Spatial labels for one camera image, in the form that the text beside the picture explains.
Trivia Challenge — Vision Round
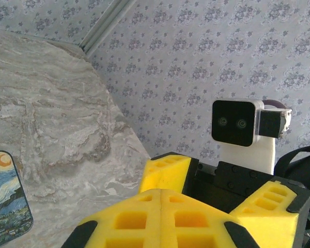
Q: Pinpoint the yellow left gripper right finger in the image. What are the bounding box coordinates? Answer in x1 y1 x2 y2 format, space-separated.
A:
159 189 260 248

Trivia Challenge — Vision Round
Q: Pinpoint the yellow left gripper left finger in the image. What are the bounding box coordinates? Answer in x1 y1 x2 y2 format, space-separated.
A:
64 189 162 248

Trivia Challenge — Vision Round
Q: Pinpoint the black bag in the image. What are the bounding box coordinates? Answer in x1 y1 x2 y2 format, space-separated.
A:
273 145 310 248

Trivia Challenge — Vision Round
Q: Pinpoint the starry night print mat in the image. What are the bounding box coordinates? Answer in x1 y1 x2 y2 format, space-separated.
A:
0 150 34 248

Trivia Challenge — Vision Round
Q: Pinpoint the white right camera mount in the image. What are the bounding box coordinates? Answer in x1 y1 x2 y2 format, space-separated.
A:
219 135 276 174

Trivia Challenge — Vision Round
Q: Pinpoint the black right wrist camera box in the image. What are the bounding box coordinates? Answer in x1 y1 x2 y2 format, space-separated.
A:
211 99 265 148

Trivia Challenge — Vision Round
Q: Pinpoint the black camera cable plug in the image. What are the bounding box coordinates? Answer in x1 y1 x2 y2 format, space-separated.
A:
258 107 293 140

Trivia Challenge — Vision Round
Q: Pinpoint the purple camera cable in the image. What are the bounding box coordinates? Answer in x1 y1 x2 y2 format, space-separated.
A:
262 99 287 110

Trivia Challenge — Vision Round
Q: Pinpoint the aluminium frame rail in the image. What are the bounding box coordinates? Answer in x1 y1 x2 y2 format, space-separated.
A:
79 0 136 55

